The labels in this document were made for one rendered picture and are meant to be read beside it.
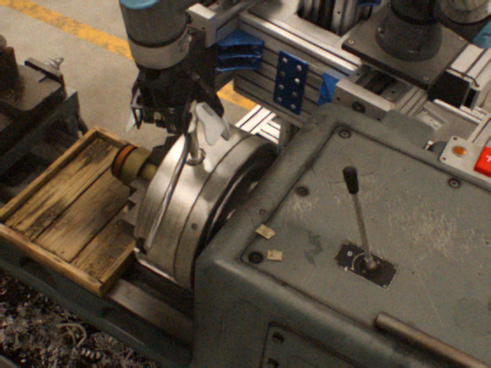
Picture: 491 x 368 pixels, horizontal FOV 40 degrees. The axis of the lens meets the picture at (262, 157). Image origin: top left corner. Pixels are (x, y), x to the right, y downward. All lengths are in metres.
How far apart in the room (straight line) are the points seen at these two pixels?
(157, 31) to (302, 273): 0.42
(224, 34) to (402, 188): 0.78
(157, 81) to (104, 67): 2.44
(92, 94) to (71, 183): 1.57
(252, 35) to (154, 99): 0.92
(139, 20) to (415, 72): 0.86
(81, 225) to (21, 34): 2.11
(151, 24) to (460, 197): 0.62
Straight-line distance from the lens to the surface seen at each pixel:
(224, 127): 1.01
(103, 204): 1.57
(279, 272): 1.02
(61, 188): 1.61
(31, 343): 1.74
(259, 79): 1.86
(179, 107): 0.92
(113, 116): 3.04
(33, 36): 3.53
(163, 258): 1.22
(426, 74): 1.55
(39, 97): 1.63
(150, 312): 1.43
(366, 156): 1.19
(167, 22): 0.81
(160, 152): 1.32
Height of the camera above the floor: 2.10
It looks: 47 degrees down
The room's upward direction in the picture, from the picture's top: 7 degrees clockwise
